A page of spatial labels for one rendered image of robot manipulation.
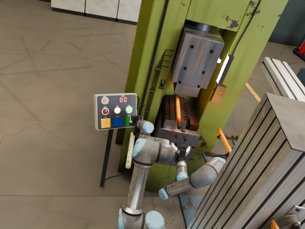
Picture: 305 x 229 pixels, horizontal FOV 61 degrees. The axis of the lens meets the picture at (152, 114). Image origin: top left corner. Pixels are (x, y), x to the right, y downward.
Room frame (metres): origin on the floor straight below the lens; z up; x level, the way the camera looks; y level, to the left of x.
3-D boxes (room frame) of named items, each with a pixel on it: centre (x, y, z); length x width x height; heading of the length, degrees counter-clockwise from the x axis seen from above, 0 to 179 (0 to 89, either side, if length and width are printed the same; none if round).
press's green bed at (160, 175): (2.11, -0.25, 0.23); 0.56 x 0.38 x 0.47; 7
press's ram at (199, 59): (2.09, -0.24, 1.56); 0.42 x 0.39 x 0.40; 7
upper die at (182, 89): (2.09, -0.20, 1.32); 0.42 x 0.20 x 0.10; 7
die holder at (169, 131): (2.11, -0.25, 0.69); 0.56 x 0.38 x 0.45; 7
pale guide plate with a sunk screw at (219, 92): (2.05, -0.52, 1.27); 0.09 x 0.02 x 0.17; 97
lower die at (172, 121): (2.09, -0.20, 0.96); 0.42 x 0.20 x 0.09; 7
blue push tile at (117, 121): (1.62, 0.26, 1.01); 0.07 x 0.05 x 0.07; 122
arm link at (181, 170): (1.28, -0.32, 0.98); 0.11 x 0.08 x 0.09; 7
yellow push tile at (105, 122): (1.57, 0.34, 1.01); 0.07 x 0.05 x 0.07; 122
